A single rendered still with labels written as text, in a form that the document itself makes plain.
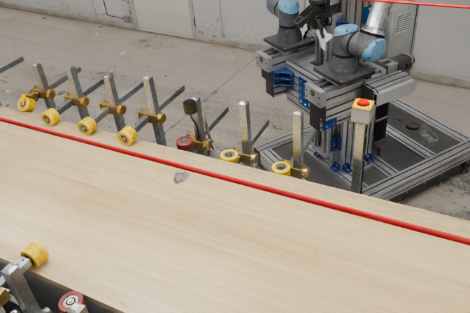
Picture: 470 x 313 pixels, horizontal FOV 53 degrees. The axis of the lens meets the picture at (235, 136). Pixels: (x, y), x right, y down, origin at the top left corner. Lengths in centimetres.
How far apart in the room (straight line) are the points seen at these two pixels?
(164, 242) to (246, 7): 368
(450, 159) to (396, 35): 95
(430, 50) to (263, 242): 319
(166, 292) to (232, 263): 24
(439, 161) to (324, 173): 74
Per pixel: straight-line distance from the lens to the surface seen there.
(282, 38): 278
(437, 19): 445
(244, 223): 178
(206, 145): 226
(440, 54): 456
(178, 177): 200
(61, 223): 198
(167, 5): 575
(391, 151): 333
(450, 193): 341
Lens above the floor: 216
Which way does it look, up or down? 34 degrees down
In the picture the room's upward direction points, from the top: 6 degrees counter-clockwise
